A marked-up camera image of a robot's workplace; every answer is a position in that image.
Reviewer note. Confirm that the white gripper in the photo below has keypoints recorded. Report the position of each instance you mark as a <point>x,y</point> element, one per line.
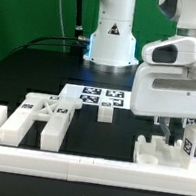
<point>163,91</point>

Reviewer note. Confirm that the white tagged cube nut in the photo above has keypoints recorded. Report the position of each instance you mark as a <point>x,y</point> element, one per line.
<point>188,121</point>
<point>157,120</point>

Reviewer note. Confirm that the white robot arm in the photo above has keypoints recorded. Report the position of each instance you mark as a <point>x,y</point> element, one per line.
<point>112,45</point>

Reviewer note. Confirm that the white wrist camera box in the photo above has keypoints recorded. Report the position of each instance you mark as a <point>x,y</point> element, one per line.
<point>176,50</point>

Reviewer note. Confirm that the white marker tag sheet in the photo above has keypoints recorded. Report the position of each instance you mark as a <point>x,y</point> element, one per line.
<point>93,96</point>

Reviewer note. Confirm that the white U-shaped obstacle fence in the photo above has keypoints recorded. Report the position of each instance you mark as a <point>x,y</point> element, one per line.
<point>92,170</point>

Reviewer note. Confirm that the white chair seat part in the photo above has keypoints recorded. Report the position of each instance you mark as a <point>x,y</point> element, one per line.
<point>157,152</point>

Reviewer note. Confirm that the white chair backrest frame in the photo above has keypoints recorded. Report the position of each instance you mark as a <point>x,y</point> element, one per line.
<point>57,112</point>

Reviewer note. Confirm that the black camera stand pole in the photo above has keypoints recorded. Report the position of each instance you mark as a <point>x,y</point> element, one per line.
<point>76,48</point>

